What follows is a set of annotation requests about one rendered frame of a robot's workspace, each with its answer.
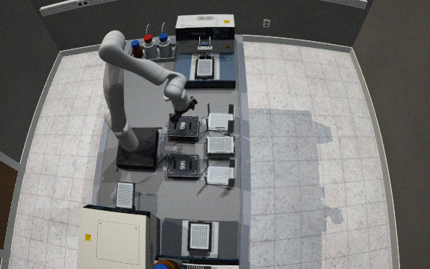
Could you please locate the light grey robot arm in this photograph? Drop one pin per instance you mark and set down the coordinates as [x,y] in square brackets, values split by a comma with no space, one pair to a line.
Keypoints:
[111,51]

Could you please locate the red bottle cap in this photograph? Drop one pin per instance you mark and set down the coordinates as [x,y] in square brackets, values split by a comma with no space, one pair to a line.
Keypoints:
[148,39]

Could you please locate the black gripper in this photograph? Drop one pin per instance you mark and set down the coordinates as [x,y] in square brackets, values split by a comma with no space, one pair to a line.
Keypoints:
[176,113]

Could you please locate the white plastic bottle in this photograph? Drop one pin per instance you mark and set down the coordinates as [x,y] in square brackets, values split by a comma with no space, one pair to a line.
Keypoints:
[151,51]

